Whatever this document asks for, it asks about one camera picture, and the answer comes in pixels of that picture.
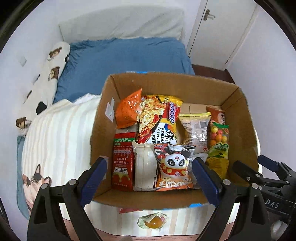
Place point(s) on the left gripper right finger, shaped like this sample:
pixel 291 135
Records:
pixel 220 193

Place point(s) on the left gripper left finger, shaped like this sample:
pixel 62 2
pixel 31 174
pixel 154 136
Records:
pixel 79 192

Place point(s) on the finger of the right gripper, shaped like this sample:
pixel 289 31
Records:
pixel 282 170
pixel 252 178

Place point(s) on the yellow snack packet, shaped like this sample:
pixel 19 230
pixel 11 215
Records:
pixel 219 165

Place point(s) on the green candy bag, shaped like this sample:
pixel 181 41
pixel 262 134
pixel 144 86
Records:
pixel 219 140

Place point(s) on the orange panda snack packet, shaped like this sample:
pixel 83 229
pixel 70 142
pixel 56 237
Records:
pixel 174 166

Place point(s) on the brown pastry snack packet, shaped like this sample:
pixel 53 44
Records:
pixel 217 115

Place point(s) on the red spicy strip packet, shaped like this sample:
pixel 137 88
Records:
pixel 123 161

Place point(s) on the small red triangular packet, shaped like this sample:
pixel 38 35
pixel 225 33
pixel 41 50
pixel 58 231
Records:
pixel 128 210

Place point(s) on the cat print cushion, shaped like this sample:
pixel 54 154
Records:
pixel 26 187

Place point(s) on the striped cream blanket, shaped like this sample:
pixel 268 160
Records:
pixel 59 140

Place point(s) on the packaged braised egg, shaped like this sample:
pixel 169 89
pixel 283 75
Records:
pixel 152 221

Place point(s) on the beige snack packet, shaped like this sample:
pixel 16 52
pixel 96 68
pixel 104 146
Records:
pixel 196 128

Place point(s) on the white snack packet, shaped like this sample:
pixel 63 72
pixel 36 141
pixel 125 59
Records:
pixel 145 167

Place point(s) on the yellow instant noodle packet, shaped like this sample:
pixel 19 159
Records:
pixel 157 121

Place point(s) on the bear print pillow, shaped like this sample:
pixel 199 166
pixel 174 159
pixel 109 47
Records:
pixel 42 94

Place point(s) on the blue bed sheet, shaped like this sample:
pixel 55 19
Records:
pixel 91 62

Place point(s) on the white door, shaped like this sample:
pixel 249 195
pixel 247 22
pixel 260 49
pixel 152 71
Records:
pixel 213 43

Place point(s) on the white pillow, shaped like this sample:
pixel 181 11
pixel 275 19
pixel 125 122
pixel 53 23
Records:
pixel 125 22

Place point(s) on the metal door handle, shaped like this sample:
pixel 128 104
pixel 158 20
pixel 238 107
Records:
pixel 207 15

